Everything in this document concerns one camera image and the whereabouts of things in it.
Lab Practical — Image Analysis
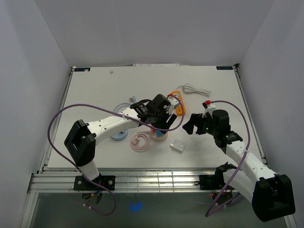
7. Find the left corner label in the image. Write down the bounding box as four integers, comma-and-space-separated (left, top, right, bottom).
74, 67, 91, 72

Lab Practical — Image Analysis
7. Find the orange power strip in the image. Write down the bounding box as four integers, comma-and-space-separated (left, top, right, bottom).
171, 90, 186, 117

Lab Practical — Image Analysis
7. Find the blue charger plug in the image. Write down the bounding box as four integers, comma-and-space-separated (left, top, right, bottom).
155, 130, 164, 138

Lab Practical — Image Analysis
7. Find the aluminium rail frame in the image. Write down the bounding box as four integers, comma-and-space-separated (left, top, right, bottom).
19, 64, 297, 228

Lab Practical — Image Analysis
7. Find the pink power cord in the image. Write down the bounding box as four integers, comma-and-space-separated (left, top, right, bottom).
130, 132, 151, 152

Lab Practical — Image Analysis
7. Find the white grey charger plug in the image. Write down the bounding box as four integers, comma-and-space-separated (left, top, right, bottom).
170, 139, 185, 153

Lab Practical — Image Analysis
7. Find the pink round power strip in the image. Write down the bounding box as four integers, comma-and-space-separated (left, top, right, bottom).
149, 131, 168, 142

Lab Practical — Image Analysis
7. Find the blue power cord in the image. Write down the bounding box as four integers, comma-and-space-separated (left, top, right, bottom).
113, 96, 137, 114

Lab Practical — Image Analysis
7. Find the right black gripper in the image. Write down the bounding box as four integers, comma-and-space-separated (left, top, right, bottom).
182, 112, 218, 136

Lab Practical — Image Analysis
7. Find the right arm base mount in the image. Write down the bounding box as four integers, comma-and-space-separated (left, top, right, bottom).
194, 162, 250, 190

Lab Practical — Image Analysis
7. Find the blue round power strip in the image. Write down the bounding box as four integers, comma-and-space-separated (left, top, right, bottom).
111, 130, 128, 141

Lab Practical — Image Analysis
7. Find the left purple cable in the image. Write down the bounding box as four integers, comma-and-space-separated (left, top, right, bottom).
48, 95, 185, 216

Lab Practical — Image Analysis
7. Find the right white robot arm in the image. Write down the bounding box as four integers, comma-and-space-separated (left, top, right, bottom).
183, 110, 295, 222

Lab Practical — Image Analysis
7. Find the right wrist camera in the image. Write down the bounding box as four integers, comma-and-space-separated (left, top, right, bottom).
202, 100, 216, 117

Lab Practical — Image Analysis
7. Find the corner label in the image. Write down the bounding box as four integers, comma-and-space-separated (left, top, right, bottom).
216, 66, 233, 70
74, 67, 91, 72

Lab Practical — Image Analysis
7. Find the right corner label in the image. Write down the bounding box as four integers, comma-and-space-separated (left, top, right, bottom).
216, 66, 233, 70

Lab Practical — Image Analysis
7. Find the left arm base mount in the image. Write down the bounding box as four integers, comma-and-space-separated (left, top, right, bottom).
73, 175, 116, 191

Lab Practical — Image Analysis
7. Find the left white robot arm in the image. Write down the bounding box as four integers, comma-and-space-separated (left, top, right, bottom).
64, 94, 180, 190

